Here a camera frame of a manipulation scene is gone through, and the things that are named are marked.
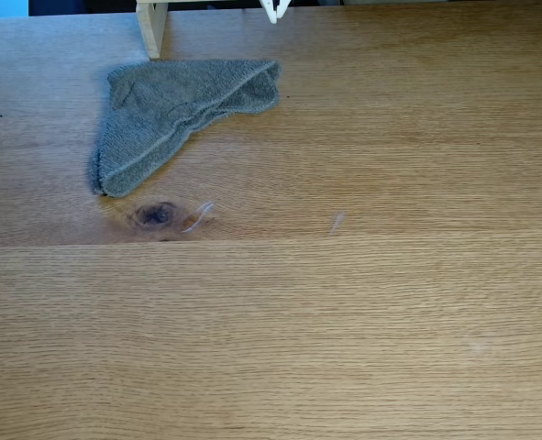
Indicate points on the light wooden stand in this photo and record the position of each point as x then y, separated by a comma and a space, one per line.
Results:
153, 27

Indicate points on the blue object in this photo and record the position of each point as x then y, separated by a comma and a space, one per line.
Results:
2, 7

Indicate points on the dark furniture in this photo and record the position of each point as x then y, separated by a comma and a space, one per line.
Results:
82, 5

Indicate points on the grey terry cloth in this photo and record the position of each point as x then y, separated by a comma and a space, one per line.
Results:
160, 119

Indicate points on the whitish liquid streak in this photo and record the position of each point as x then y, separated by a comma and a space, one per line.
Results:
337, 223
199, 216

